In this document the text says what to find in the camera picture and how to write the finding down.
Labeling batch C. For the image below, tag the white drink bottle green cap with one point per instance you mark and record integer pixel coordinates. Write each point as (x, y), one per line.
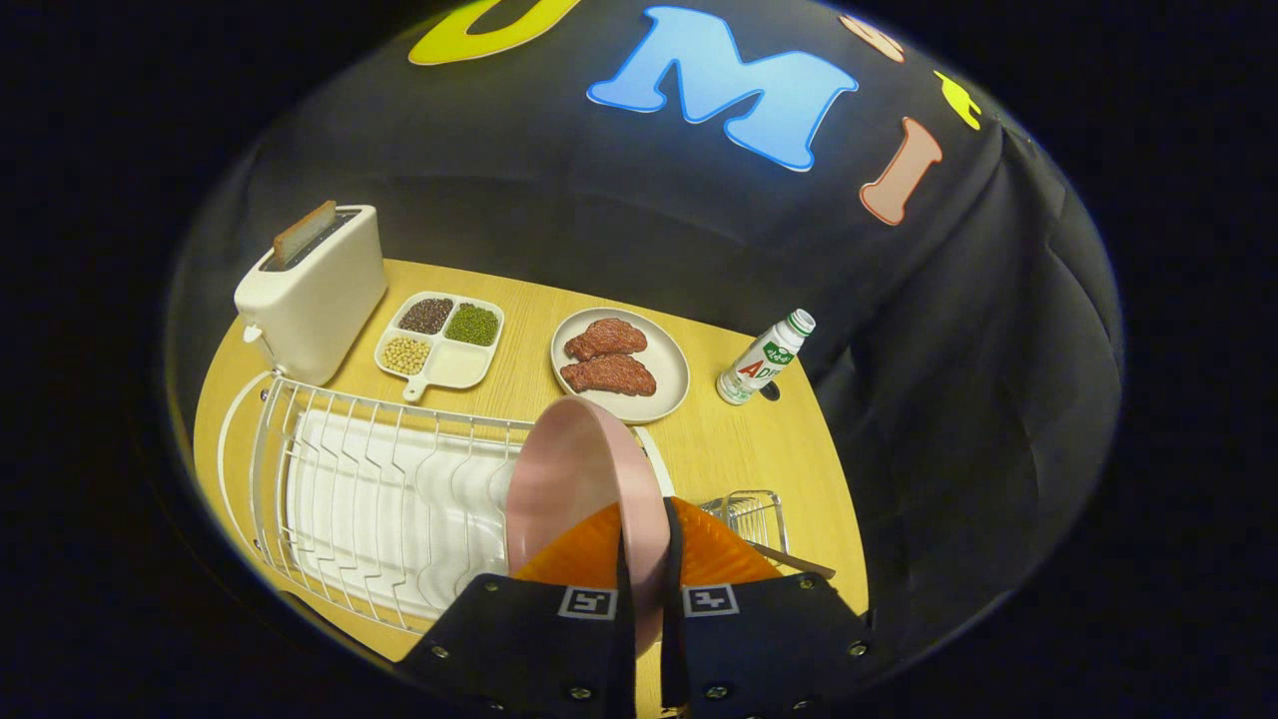
(764, 358)

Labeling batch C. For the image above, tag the white divided tray with beans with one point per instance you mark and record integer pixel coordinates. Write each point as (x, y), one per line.
(454, 364)

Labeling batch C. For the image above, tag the white toaster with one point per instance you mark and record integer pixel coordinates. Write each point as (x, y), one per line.
(319, 300)

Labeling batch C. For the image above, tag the brown toast slice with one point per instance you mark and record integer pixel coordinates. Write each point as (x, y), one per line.
(300, 235)

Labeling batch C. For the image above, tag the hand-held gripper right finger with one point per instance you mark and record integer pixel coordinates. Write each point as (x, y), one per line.
(759, 649)

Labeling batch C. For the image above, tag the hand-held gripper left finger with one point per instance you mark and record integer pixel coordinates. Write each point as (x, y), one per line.
(539, 654)

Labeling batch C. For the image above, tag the black backdrop cloth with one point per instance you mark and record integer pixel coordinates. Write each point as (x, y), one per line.
(949, 399)

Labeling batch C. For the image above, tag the beige round plate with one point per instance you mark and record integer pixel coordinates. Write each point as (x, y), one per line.
(671, 361)

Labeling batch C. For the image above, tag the white drip tray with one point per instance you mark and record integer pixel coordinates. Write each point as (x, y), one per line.
(349, 499)

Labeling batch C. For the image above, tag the red meat piece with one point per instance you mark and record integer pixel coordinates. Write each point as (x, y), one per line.
(604, 340)
(609, 375)

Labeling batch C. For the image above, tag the pink plate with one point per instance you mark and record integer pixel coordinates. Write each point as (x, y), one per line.
(569, 479)

